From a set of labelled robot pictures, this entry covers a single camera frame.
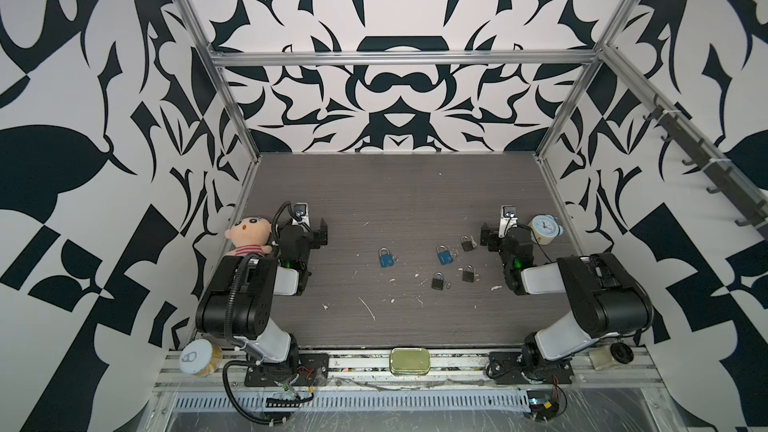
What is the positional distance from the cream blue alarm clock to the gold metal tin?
0.50 m

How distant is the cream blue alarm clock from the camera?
957 millimetres

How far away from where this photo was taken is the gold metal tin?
72 centimetres
